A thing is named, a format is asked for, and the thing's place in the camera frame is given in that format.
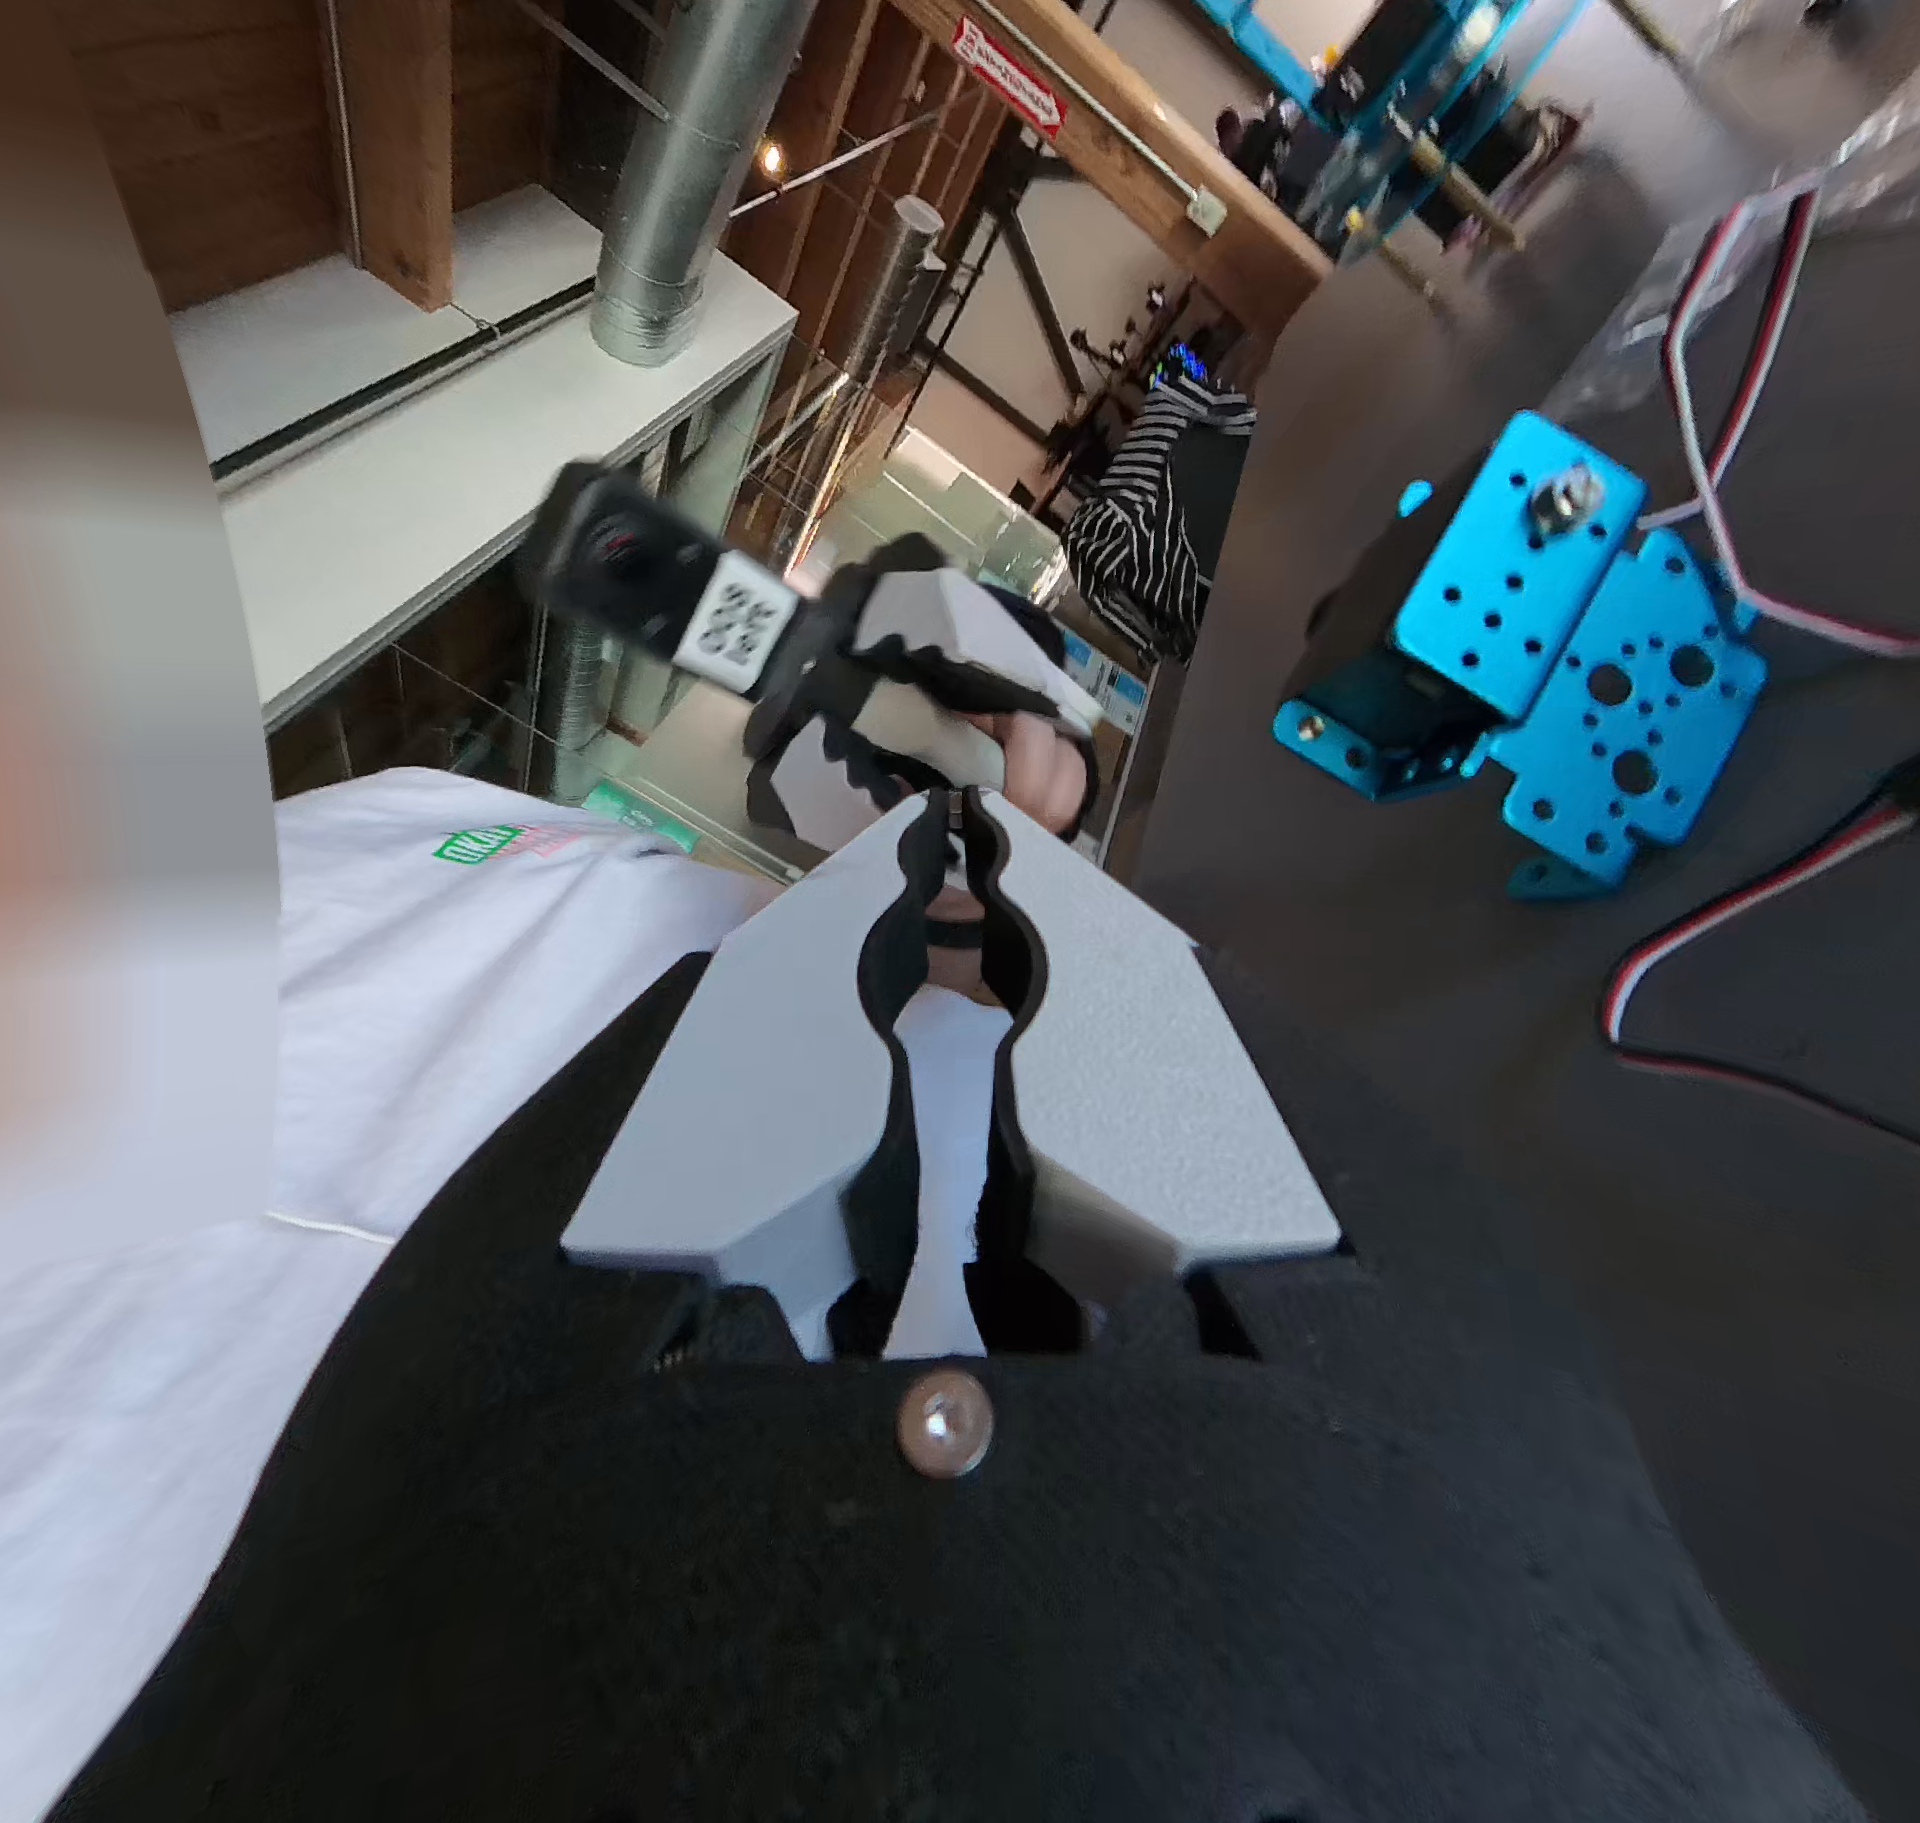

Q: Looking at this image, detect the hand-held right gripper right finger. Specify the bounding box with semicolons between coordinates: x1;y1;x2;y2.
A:
960;784;1342;1356

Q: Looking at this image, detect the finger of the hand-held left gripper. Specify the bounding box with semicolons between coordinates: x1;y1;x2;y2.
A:
855;568;1109;740
746;683;1005;843

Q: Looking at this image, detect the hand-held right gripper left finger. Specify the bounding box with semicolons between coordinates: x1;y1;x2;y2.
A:
561;788;962;1356

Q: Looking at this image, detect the blue servo bracket assembly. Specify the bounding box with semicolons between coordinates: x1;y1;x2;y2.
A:
1274;409;1773;902

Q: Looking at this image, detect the person's left hand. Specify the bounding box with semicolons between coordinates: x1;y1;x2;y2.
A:
995;714;1103;846

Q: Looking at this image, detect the striped garment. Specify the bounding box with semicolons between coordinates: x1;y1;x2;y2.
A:
1062;379;1260;663

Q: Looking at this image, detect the person's white t-shirt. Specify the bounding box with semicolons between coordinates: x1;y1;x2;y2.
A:
0;766;992;1823

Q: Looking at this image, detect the wooden beam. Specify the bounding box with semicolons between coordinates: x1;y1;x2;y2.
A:
840;0;1338;341

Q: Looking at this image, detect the red white sign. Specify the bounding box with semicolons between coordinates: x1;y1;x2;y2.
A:
951;15;1070;142

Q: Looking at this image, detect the clear labelled flat bag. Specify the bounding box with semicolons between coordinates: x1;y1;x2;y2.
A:
1546;99;1920;422

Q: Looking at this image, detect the silver ventilation duct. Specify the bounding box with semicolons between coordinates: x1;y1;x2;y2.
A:
587;0;849;371
840;195;948;385

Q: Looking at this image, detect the servo cable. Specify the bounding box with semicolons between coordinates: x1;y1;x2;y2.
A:
1602;180;1920;1150

